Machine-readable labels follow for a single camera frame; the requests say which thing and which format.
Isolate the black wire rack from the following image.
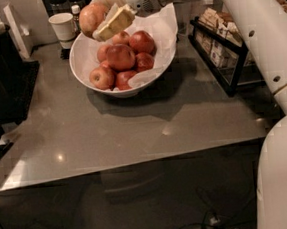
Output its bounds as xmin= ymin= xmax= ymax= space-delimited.
xmin=188 ymin=17 xmax=265 ymax=97

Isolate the large yellow-red stickered apple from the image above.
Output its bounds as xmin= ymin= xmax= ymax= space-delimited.
xmin=79 ymin=3 xmax=108 ymax=38

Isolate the red apple back middle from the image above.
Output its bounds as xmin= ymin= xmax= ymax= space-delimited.
xmin=112 ymin=31 xmax=130 ymax=45

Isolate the white ceramic bowl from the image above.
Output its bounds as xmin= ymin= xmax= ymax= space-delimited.
xmin=65 ymin=12 xmax=182 ymax=103

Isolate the small hidden red apple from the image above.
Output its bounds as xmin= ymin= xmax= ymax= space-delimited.
xmin=96 ymin=43 xmax=110 ymax=62

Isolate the black rubber mat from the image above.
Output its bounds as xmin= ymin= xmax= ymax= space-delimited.
xmin=14 ymin=61 xmax=40 ymax=123

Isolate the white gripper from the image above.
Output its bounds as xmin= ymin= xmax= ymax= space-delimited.
xmin=91 ymin=0 xmax=185 ymax=42

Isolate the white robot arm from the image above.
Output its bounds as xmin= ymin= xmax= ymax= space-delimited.
xmin=94 ymin=0 xmax=287 ymax=229

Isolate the front middle red apple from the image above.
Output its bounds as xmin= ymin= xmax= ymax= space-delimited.
xmin=115 ymin=70 xmax=137 ymax=90

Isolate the white paper cup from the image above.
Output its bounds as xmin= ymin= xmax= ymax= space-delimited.
xmin=48 ymin=13 xmax=76 ymax=49

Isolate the small brown glass bottle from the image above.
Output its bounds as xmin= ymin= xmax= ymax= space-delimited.
xmin=71 ymin=5 xmax=81 ymax=33

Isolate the white box dispenser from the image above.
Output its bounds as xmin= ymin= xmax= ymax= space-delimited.
xmin=3 ymin=4 xmax=33 ymax=59

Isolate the front left yellow-red apple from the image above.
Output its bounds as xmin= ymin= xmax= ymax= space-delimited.
xmin=89 ymin=66 xmax=115 ymax=90

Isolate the central red apple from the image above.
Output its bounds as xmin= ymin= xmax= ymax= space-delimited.
xmin=106 ymin=44 xmax=136 ymax=71

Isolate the red apple back right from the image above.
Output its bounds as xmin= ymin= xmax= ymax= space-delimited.
xmin=129 ymin=30 xmax=155 ymax=54

